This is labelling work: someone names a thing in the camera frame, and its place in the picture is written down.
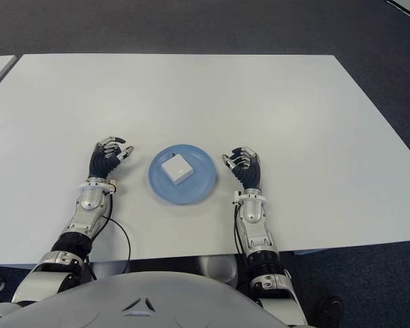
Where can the black floor wheel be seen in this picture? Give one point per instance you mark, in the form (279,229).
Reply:
(328,309)

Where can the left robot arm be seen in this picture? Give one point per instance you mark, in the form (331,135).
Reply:
(85,212)

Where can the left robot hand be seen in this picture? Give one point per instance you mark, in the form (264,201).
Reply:
(102,164)

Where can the blue round plate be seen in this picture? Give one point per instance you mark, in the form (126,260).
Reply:
(205,177)

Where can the grey robot torso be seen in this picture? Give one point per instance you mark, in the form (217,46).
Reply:
(133,304)

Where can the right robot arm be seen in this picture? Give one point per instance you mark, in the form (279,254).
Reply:
(256,235)

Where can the white charger block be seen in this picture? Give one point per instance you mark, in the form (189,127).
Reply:
(177,169)

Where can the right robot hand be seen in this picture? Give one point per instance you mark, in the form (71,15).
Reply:
(249,172)

